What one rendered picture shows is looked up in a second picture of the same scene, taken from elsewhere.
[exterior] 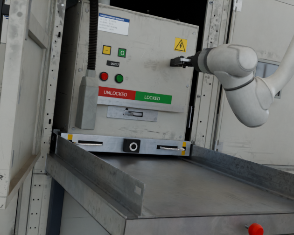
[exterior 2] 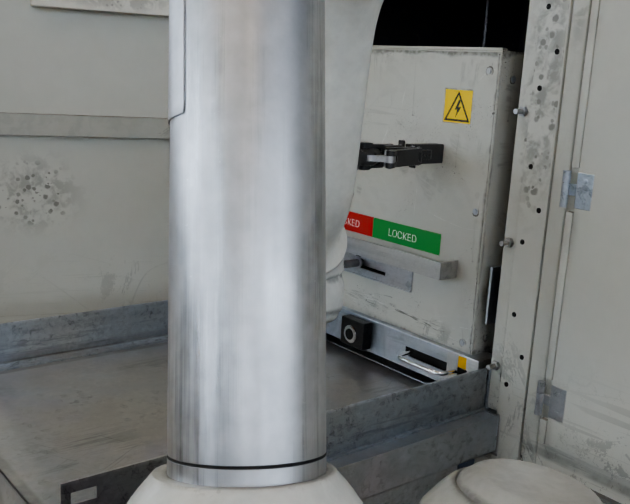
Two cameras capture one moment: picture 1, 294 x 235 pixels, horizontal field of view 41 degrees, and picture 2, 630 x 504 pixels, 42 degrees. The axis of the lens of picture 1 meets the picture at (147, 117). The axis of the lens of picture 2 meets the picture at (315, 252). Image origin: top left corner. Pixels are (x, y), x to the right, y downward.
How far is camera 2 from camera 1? 174 cm
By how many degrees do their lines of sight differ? 78
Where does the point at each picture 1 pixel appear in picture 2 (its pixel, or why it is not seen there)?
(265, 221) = not seen: outside the picture
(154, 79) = (405, 192)
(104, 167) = (55, 323)
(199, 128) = (511, 334)
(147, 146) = (388, 343)
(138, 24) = (375, 73)
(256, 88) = not seen: hidden behind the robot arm
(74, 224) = not seen: hidden behind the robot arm
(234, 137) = (605, 388)
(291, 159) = not seen: outside the picture
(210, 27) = (537, 45)
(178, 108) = (427, 267)
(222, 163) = (379, 421)
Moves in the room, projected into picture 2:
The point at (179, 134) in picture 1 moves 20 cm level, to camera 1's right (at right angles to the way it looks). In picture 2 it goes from (459, 334) to (513, 380)
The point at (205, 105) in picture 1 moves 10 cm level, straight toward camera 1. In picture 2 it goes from (525, 270) to (457, 267)
